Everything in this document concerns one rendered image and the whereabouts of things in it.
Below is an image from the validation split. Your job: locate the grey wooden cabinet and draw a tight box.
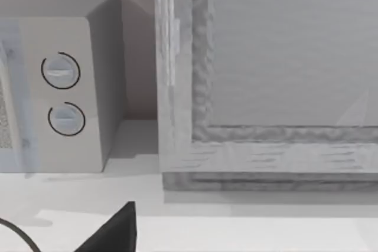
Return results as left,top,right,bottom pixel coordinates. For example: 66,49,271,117
153,0,378,192

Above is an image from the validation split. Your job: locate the pale round microwave knob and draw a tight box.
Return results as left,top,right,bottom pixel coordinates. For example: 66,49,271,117
47,101,86,137
41,51,82,90

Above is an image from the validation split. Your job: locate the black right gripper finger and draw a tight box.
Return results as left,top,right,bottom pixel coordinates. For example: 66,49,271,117
74,201,138,252

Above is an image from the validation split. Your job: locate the thin black curved cable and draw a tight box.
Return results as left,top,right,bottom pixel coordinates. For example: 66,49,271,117
0,218,42,252

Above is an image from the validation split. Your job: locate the pale microwave oven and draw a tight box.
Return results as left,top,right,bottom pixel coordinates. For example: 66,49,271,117
0,0,128,174

